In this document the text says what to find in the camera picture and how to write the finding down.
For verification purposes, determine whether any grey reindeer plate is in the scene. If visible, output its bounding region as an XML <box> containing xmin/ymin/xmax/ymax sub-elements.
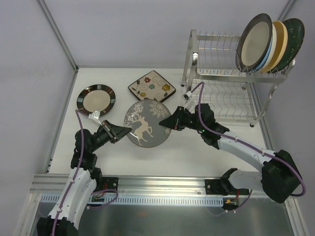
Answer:
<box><xmin>124</xmin><ymin>99</ymin><xmax>171</xmax><ymax>148</ymax></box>

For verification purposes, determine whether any striped rim round plate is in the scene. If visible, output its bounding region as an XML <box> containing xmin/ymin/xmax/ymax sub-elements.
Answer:
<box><xmin>76</xmin><ymin>84</ymin><xmax>116</xmax><ymax>116</ymax></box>

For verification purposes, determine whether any brown rimmed cream plate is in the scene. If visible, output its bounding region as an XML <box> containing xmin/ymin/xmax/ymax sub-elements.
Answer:
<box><xmin>235</xmin><ymin>13</ymin><xmax>273</xmax><ymax>73</ymax></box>

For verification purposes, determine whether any cream bear plate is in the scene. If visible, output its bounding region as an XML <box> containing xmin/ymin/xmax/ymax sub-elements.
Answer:
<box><xmin>259</xmin><ymin>22</ymin><xmax>277</xmax><ymax>73</ymax></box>

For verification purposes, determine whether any blue bear plate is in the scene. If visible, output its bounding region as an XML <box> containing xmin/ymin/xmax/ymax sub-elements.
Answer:
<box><xmin>252</xmin><ymin>42</ymin><xmax>272</xmax><ymax>72</ymax></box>

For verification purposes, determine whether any yellow bear plate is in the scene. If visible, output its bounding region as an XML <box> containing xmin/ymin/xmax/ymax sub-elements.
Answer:
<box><xmin>261</xmin><ymin>21</ymin><xmax>288</xmax><ymax>73</ymax></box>

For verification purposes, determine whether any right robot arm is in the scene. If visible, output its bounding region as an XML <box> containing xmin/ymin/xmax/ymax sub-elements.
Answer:
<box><xmin>159</xmin><ymin>104</ymin><xmax>306</xmax><ymax>203</ymax></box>

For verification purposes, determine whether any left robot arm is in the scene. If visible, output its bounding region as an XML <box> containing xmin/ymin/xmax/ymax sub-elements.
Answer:
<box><xmin>36</xmin><ymin>120</ymin><xmax>132</xmax><ymax>236</ymax></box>

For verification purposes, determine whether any metal dish rack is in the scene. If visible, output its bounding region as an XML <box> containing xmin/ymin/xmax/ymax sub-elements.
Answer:
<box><xmin>181</xmin><ymin>29</ymin><xmax>296</xmax><ymax>127</ymax></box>

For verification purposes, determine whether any square floral plate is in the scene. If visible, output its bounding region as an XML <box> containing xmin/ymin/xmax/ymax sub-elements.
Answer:
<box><xmin>128</xmin><ymin>70</ymin><xmax>176</xmax><ymax>102</ymax></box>

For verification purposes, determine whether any dark green floral plate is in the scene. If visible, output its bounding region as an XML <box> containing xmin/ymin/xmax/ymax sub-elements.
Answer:
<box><xmin>272</xmin><ymin>18</ymin><xmax>305</xmax><ymax>73</ymax></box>

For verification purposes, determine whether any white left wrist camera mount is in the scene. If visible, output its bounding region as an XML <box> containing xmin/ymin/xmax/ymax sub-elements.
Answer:
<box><xmin>88</xmin><ymin>111</ymin><xmax>102</xmax><ymax>125</ymax></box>

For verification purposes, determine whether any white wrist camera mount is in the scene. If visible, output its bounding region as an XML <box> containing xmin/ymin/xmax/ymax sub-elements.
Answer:
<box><xmin>88</xmin><ymin>111</ymin><xmax>102</xmax><ymax>125</ymax></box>
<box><xmin>183</xmin><ymin>91</ymin><xmax>195</xmax><ymax>111</ymax></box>

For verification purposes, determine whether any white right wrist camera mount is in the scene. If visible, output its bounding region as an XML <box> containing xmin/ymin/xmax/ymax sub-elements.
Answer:
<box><xmin>183</xmin><ymin>91</ymin><xmax>195</xmax><ymax>111</ymax></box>

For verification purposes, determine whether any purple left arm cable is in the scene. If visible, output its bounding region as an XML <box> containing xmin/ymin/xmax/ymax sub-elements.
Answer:
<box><xmin>50</xmin><ymin>110</ymin><xmax>119</xmax><ymax>236</ymax></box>

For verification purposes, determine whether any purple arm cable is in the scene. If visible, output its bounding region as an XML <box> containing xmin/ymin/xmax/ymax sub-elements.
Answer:
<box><xmin>50</xmin><ymin>110</ymin><xmax>119</xmax><ymax>236</ymax></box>
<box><xmin>194</xmin><ymin>82</ymin><xmax>307</xmax><ymax>217</ymax></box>

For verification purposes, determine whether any white slotted cable duct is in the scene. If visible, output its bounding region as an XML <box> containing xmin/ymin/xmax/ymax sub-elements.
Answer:
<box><xmin>40</xmin><ymin>194</ymin><xmax>224</xmax><ymax>207</ymax></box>

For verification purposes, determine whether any aluminium mounting rail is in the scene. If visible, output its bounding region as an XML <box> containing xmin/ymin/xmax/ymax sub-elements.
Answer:
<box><xmin>29</xmin><ymin>172</ymin><xmax>296</xmax><ymax>200</ymax></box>

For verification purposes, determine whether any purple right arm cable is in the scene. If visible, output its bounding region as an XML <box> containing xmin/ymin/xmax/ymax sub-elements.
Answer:
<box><xmin>194</xmin><ymin>82</ymin><xmax>307</xmax><ymax>217</ymax></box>

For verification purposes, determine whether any aluminium frame post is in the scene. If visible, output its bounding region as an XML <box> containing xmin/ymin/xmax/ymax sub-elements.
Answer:
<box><xmin>36</xmin><ymin>0</ymin><xmax>78</xmax><ymax>72</ymax></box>

